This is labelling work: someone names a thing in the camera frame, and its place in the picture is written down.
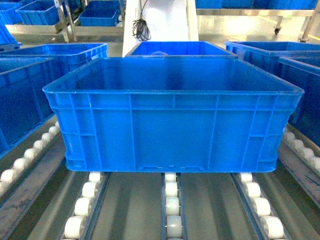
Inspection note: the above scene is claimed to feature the large blue plastic crate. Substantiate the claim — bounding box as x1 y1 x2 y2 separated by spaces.
43 56 304 173

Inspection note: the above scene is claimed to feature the blue crate behind centre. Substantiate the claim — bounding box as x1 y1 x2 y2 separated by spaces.
125 41 238 58

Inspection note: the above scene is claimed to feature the white pillar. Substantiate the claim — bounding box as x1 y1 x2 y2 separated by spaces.
122 0 199 57

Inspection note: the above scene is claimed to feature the centre white roller track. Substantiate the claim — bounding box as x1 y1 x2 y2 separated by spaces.
160 172 189 240

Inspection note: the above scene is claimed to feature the white roller track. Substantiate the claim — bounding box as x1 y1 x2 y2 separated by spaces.
61 171 111 240
230 172 292 240
160 172 189 240

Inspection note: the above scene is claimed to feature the blue crate back left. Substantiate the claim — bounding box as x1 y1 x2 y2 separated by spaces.
0 43 108 75

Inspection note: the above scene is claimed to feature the blue crate back right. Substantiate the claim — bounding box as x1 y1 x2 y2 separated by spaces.
224 41 320 75

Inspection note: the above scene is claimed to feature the distant blue crate centre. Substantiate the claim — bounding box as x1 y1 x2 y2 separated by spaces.
79 0 121 27

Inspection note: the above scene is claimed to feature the distant blue crate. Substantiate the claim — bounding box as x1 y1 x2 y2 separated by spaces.
15 0 60 26
79 0 121 27

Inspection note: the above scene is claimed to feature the left white roller track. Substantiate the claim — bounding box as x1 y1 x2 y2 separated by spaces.
61 171 111 240

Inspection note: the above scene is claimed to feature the blue crate on left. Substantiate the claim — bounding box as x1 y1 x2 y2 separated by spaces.
0 57 61 156

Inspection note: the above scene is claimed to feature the far right roller track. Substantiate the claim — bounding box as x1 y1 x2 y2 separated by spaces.
278 123 320 204

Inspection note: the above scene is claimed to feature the blue crate on right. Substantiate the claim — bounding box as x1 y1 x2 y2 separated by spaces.
278 56 320 136

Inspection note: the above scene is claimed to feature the right white roller track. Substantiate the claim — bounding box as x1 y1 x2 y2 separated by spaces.
230 172 292 240

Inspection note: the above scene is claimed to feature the distant blue crate left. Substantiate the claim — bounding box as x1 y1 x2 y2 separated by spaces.
15 0 60 26

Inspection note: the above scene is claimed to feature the far left roller track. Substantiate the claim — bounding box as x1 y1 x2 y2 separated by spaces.
0 120 61 204

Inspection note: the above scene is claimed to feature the coiled black cable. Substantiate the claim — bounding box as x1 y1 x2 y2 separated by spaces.
131 0 152 42

